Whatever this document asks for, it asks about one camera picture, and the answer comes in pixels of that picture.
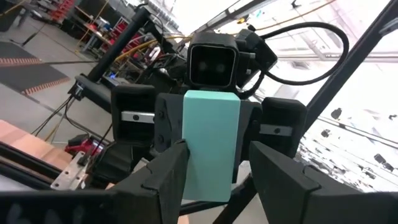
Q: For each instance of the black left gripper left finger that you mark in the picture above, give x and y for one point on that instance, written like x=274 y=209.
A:
x=140 y=202

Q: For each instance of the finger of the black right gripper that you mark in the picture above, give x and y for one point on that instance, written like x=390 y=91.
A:
x=250 y=124
x=168 y=121

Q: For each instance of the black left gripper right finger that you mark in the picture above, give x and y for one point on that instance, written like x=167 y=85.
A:
x=295 y=199

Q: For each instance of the teal block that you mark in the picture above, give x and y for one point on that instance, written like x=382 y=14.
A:
x=211 y=140

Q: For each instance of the red clamp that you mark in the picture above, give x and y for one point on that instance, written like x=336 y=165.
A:
x=84 y=146

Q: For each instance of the black hazard-striped floor mat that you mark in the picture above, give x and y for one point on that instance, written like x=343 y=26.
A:
x=28 y=74

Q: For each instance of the shelving with red bins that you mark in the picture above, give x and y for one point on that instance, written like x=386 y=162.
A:
x=62 y=7

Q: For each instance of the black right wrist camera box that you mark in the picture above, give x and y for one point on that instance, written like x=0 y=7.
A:
x=213 y=65

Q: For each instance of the silver metal bracket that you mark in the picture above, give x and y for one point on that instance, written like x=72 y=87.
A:
x=70 y=174

